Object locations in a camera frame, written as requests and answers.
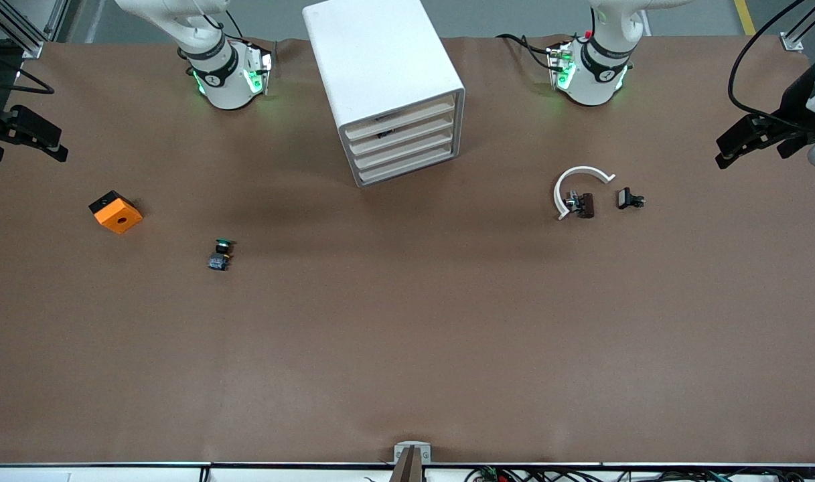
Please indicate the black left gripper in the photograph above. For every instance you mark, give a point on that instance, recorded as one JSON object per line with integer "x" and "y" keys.
{"x": 791, "y": 102}

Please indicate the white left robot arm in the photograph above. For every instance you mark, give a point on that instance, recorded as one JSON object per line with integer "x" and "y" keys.
{"x": 591, "y": 84}

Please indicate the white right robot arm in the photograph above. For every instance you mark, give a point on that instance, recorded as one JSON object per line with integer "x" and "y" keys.
{"x": 226, "y": 87}

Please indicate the white drawer cabinet housing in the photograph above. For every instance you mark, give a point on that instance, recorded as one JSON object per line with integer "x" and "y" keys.
{"x": 374, "y": 60}

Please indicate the orange box with hole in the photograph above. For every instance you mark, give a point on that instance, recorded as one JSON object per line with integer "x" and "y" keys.
{"x": 118, "y": 215}

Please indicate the white curved plastic part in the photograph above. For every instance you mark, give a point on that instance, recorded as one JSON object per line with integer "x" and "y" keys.
{"x": 578, "y": 171}

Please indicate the brown table cover sheet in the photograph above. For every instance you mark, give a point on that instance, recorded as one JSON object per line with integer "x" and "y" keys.
{"x": 407, "y": 335}

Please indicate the aluminium frame profile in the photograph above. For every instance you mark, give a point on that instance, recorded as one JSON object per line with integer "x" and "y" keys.
{"x": 792, "y": 41}
{"x": 25, "y": 43}

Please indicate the small black switch component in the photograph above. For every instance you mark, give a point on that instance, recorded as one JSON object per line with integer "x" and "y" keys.
{"x": 625, "y": 198}

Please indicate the dark brown switch component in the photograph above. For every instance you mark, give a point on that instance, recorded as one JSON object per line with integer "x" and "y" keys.
{"x": 586, "y": 204}

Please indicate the green push button switch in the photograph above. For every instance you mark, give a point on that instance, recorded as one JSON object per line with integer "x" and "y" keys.
{"x": 218, "y": 261}

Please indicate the black table edge rail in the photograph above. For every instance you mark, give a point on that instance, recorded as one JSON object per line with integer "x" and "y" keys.
{"x": 112, "y": 464}

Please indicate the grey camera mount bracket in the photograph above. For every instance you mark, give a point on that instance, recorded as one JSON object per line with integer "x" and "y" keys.
{"x": 412, "y": 455}

